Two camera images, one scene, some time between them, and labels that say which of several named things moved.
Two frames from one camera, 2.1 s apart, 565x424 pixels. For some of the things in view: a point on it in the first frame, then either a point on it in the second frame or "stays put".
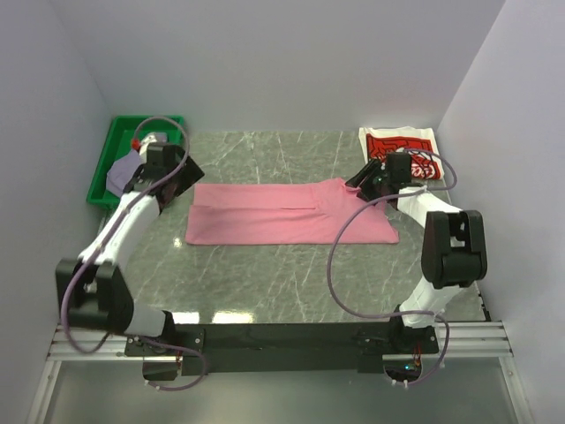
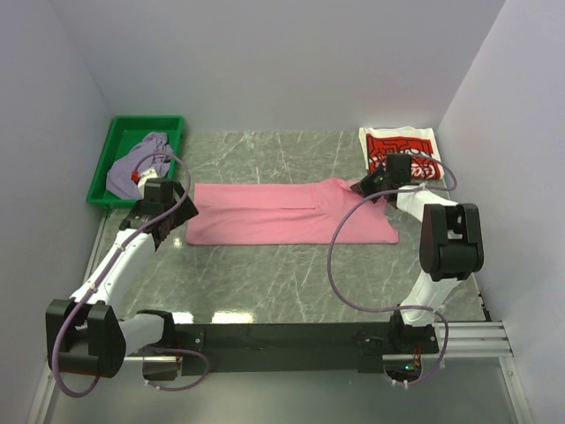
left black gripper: [191, 174] to [184, 213]
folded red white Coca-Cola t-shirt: [375, 143] stays put
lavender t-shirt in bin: [122, 170] stays put
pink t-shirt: [283, 213] stays put
